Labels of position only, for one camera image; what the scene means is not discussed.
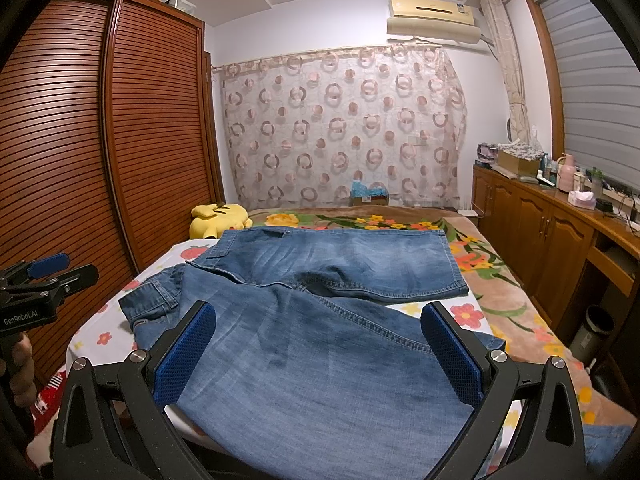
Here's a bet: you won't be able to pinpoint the cardboard box with items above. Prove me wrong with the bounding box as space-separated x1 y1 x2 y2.
497 140 544 177

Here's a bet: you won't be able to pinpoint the yellow plush toy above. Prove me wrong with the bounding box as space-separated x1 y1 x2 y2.
189 204 253 240

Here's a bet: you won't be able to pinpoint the brown wooden sideboard cabinet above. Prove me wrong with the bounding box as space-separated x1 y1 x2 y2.
472 165 639 342

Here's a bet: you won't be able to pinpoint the brown louvered wooden wardrobe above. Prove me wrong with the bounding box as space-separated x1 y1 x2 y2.
1 0 224 382

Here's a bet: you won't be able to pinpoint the white box atop wardrobe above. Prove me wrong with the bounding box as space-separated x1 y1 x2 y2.
165 0 196 15

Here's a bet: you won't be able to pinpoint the pink tissue pack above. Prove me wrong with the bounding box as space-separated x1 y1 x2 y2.
568 190 597 210

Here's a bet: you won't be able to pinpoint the beige wall air conditioner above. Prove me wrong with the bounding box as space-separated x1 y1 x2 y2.
387 0 482 44

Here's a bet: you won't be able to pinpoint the person's left hand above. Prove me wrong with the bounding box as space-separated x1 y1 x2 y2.
1 332 37 408

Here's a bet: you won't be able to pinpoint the grey window blind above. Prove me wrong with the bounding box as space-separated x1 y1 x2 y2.
533 0 640 188

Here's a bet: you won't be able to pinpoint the blue tissue box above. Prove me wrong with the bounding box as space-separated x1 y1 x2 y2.
349 180 390 206

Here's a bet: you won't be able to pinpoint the circle patterned sheer curtain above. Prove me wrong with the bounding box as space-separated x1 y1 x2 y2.
219 44 466 209

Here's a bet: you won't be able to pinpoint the floral bed blanket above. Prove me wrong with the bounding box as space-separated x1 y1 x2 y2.
250 205 636 426

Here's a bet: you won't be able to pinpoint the white floral bed sheet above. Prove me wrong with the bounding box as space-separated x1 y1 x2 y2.
25 237 524 470

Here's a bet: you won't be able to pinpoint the grey trash bin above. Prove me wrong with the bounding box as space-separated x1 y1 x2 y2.
570 308 615 366

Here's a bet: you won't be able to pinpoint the beige tied side curtain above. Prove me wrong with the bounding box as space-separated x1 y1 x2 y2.
480 0 530 144

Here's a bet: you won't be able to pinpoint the pink thermos bottle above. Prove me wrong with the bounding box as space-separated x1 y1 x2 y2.
556 154 576 193

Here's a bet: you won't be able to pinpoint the blue denim jeans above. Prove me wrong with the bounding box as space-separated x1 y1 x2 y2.
118 225 633 480

